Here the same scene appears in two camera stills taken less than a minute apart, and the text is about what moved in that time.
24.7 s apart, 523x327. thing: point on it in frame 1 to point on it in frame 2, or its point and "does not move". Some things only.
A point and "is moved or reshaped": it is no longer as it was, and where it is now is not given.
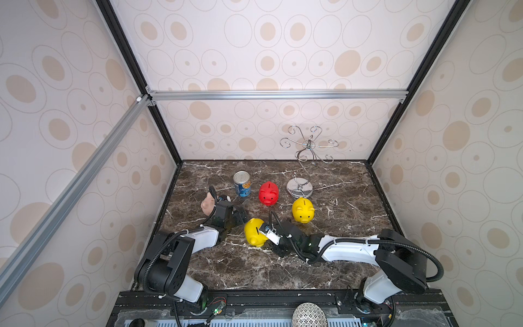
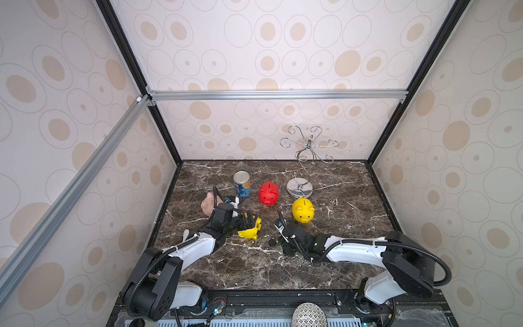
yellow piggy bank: (254, 236) is moved or reshaped
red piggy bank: (268, 193) does not move
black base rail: (276, 308) does not move
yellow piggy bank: (303, 210) does not move
